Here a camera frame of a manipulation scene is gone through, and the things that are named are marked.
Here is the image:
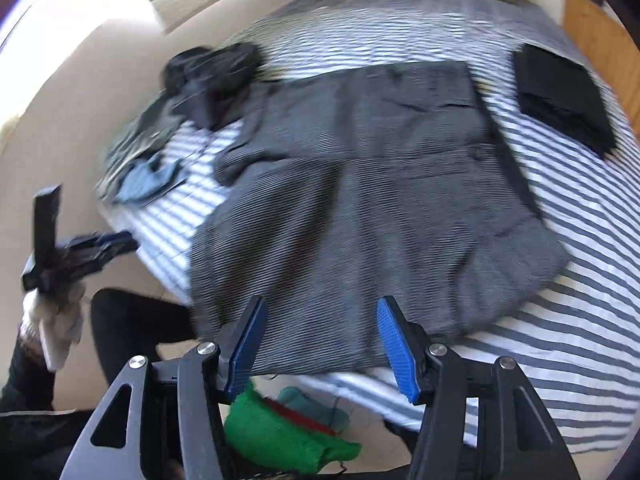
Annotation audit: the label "blue patterned bed sheet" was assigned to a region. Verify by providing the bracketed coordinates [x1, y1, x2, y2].
[240, 0, 566, 61]

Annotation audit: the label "teal cloth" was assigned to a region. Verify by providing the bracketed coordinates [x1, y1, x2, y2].
[277, 385, 351, 433]

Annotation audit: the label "black folded clothes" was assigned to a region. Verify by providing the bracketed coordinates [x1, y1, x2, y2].
[512, 42, 618, 158]

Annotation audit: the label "person's left forearm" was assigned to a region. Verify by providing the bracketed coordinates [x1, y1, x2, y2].
[0, 322, 56, 413]

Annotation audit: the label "person's left hand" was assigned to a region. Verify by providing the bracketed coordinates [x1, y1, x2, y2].
[22, 282, 83, 371]

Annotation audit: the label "green cloth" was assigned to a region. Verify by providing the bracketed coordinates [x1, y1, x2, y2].
[224, 380, 362, 476]

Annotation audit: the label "wooden slatted bed rail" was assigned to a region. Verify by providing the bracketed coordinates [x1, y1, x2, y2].
[562, 0, 640, 136]

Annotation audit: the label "red cloth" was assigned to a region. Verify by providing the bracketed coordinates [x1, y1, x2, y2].
[265, 397, 336, 436]

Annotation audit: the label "person's leg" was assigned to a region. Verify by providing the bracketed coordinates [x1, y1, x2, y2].
[90, 287, 196, 386]

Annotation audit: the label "olive green garment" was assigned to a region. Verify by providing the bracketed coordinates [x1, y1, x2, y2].
[97, 100, 186, 201]

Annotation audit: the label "grey pants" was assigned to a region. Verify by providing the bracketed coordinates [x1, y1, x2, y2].
[190, 60, 573, 376]

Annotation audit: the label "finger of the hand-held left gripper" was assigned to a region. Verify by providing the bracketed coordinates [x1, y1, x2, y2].
[97, 230, 133, 248]
[100, 239, 141, 268]

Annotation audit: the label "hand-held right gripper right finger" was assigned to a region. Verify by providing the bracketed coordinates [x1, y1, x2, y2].
[376, 296, 583, 480]

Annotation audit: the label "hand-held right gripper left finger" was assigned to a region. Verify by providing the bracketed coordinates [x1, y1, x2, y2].
[60, 295, 268, 480]

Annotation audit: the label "blue white striped quilt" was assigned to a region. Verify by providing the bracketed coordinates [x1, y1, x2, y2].
[100, 5, 640, 456]

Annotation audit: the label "light blue denim garment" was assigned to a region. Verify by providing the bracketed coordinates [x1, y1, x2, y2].
[112, 152, 188, 206]

